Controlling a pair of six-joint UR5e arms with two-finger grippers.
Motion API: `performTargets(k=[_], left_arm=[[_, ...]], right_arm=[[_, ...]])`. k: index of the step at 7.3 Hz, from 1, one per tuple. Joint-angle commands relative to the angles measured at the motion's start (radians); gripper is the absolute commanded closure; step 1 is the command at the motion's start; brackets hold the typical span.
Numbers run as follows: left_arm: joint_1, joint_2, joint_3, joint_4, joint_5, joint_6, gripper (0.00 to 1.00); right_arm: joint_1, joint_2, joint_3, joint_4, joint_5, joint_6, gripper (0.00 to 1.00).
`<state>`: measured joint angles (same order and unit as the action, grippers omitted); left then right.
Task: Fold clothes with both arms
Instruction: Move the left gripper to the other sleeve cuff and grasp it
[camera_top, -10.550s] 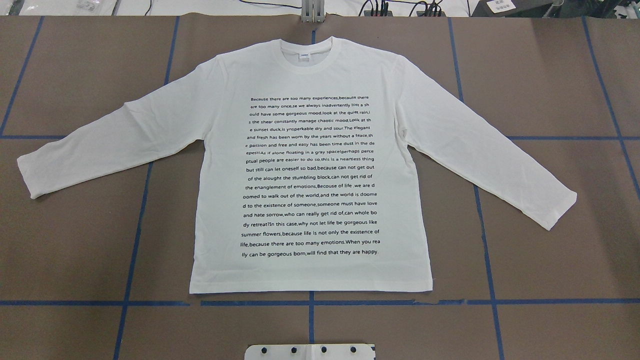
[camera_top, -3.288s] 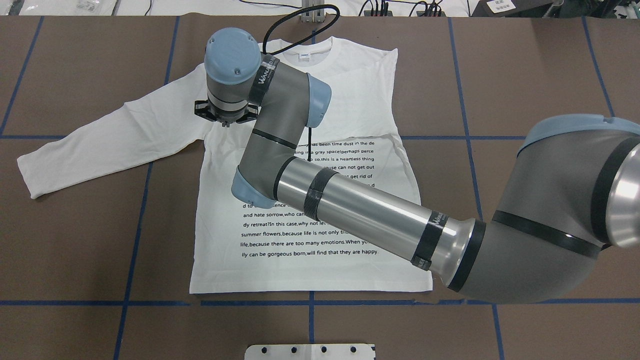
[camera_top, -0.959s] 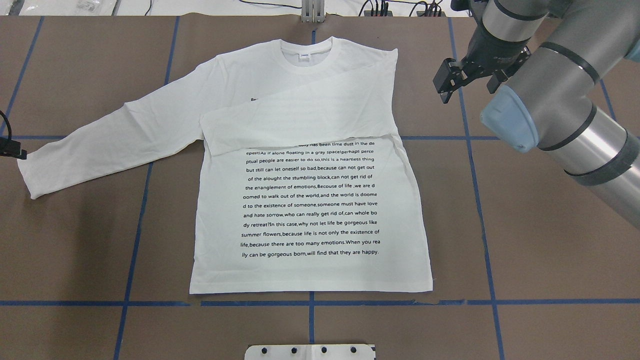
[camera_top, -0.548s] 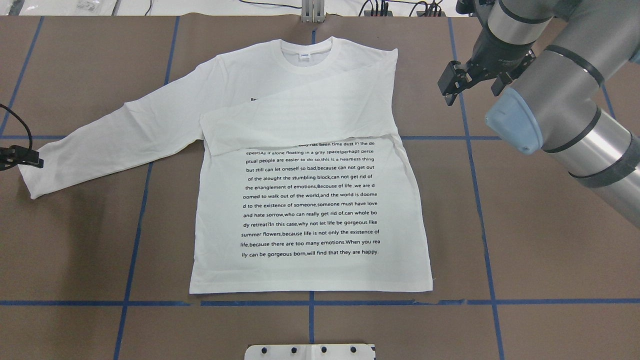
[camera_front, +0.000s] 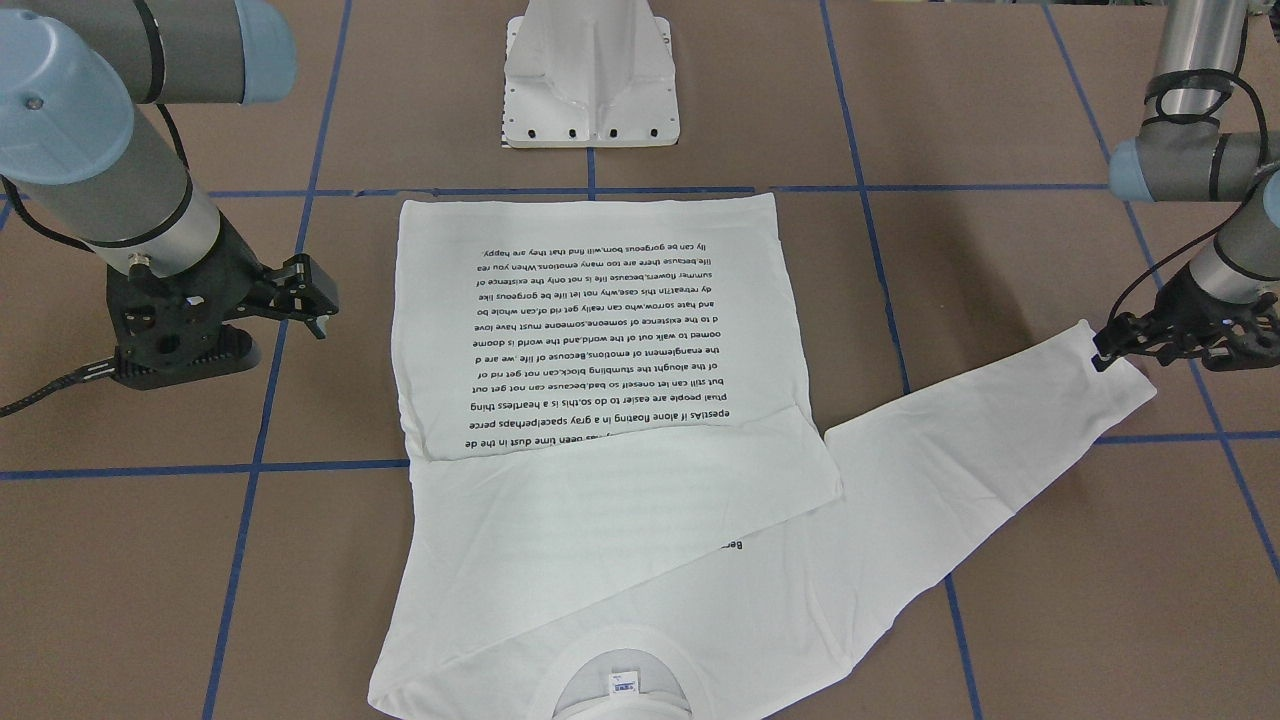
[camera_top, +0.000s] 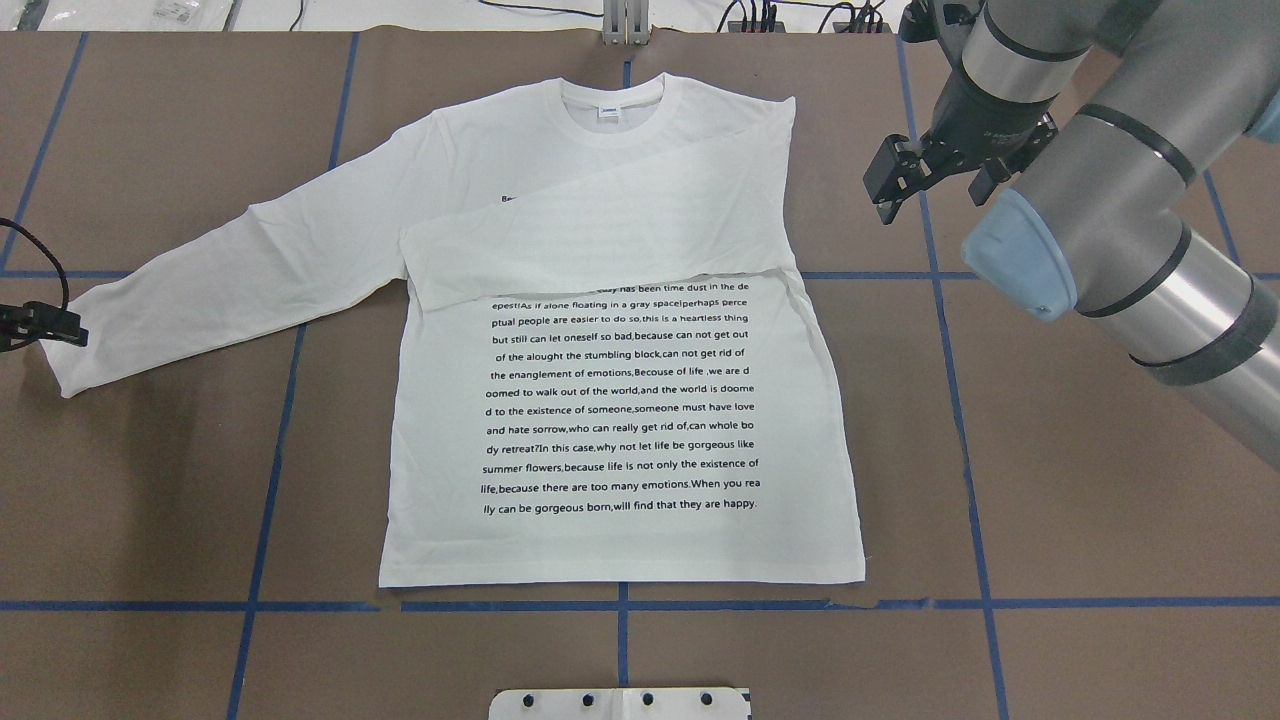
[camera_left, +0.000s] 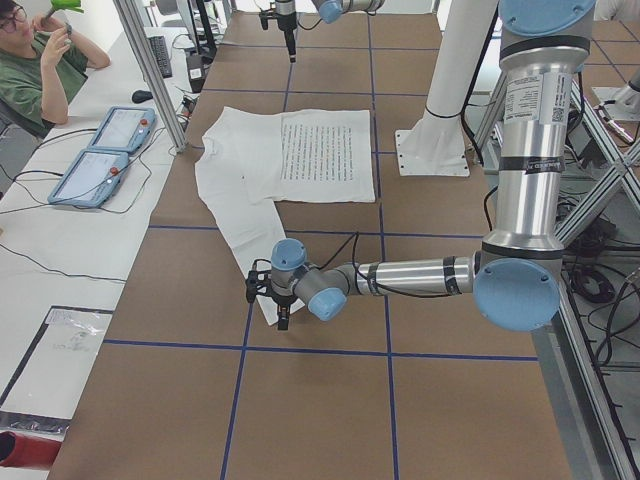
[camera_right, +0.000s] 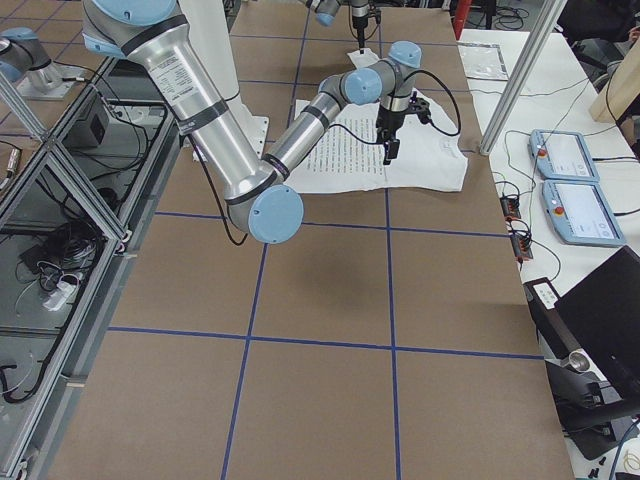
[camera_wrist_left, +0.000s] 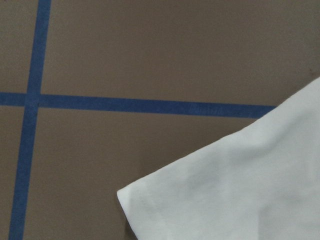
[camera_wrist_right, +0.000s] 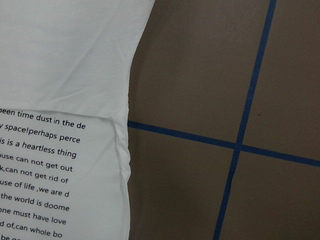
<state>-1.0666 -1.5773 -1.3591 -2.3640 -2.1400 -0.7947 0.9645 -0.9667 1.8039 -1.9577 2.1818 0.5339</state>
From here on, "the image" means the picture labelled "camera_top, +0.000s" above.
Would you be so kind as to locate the white long-sleeve printed shirt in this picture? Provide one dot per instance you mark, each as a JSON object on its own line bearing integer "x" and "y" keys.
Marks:
{"x": 610, "y": 370}

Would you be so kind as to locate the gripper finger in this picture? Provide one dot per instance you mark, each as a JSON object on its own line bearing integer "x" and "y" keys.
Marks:
{"x": 32, "y": 322}

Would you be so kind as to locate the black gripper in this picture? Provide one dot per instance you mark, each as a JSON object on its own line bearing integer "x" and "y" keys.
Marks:
{"x": 985, "y": 112}

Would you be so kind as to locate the aluminium frame post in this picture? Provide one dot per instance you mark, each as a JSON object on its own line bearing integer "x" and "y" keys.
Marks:
{"x": 626, "y": 22}

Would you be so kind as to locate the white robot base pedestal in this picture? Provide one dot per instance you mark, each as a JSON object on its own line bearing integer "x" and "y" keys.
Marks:
{"x": 623, "y": 703}

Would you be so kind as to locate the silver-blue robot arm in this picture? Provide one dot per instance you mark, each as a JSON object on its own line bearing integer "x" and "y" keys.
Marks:
{"x": 1082, "y": 122}

